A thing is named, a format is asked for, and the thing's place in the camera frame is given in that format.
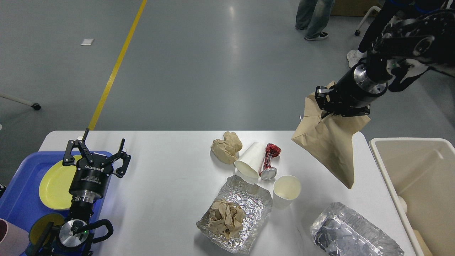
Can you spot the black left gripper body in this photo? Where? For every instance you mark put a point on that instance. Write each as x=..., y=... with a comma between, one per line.
x=90, y=180

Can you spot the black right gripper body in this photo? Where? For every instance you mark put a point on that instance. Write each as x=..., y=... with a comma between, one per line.
x=360, y=86

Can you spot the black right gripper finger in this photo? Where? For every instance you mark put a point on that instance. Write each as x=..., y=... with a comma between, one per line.
x=353, y=112
x=323, y=100

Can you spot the yellow plate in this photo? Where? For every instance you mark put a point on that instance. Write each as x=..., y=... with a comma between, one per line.
x=54, y=186

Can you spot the brown paper bag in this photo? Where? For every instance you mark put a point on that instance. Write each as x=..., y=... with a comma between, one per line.
x=329, y=139
x=225, y=150

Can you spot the dark teal mug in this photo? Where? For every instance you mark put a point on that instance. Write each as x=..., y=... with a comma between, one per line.
x=38, y=228

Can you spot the pink mug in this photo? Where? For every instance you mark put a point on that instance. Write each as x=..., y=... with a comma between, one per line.
x=13, y=239

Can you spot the aluminium foil tray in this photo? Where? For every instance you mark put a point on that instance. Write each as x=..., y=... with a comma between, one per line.
x=341, y=231

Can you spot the aluminium foil sheet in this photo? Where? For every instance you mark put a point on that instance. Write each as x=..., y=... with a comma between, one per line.
x=256, y=203

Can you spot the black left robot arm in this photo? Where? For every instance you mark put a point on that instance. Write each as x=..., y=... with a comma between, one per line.
x=78, y=233

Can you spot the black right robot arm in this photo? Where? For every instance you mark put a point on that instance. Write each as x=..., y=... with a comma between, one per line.
x=404, y=50

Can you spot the office chair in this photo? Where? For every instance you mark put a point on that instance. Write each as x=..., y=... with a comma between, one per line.
x=371, y=10

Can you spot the chair leg with caster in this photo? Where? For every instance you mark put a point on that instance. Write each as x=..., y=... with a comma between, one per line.
x=35, y=106

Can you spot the blue plastic tray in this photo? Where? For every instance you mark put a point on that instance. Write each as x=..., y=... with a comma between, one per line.
x=21, y=204

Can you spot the person in blue jeans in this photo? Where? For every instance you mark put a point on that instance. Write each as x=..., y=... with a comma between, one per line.
x=313, y=16

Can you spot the beige plastic bin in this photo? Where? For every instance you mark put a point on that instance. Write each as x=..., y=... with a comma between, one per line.
x=420, y=177

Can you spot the person in black leggings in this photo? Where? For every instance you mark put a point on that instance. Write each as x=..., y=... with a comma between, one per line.
x=413, y=9

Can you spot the red foil wrapper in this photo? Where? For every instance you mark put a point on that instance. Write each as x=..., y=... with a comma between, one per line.
x=269, y=172

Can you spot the lying white paper cup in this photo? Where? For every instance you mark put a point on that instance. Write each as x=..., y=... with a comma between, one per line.
x=251, y=160

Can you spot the upright white paper cup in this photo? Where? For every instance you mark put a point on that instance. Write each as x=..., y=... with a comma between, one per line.
x=285, y=190

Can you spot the crumpled brown paper bag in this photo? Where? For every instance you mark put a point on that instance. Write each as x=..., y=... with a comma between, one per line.
x=225, y=150

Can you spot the crumpled brown paper ball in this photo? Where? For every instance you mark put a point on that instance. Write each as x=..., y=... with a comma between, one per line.
x=226, y=218

